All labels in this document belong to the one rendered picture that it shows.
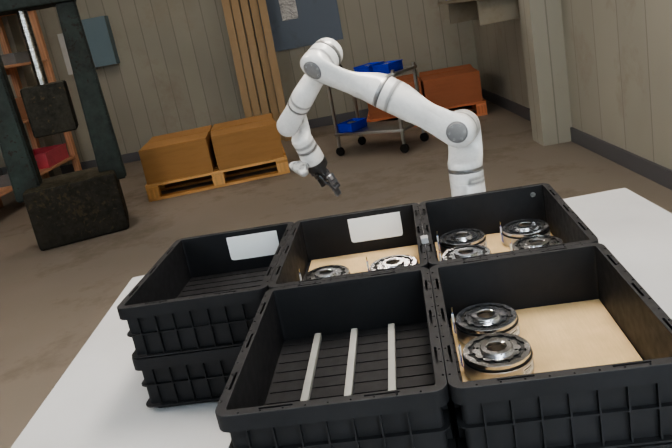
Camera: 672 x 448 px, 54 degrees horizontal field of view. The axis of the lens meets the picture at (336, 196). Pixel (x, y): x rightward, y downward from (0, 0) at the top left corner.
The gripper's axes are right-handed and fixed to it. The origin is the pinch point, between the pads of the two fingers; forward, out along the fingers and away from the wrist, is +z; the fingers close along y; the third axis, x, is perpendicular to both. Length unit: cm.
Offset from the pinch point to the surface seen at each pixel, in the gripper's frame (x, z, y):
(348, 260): 25, -30, -62
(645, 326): 12, -51, -133
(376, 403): 48, -68, -123
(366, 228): 16, -32, -61
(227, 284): 49, -38, -48
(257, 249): 38, -37, -45
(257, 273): 42, -34, -49
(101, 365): 83, -36, -38
